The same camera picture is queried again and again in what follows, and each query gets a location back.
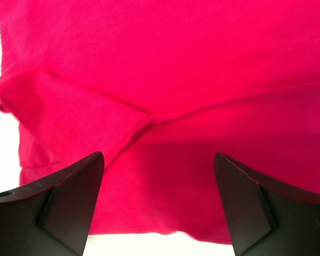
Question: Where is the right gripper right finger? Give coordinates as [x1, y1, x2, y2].
[214, 153, 320, 256]

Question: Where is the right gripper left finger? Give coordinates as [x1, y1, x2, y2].
[0, 152, 105, 255]

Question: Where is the red t-shirt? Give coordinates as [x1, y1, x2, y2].
[0, 1, 320, 243]

